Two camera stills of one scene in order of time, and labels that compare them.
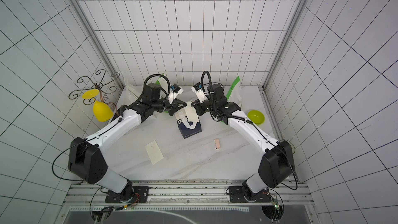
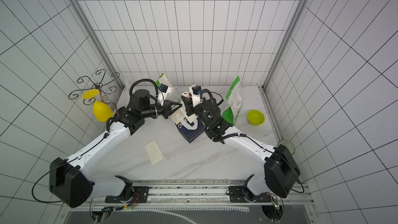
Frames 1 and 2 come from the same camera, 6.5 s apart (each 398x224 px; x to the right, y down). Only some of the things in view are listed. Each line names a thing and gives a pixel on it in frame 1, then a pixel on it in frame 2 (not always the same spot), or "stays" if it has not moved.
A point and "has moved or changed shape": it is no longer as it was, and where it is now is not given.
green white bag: (163, 81) stays
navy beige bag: (188, 122) has moved or changed shape
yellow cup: (102, 111) stays
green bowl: (256, 116) stays
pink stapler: (217, 144) to (186, 94)
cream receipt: (190, 113) stays
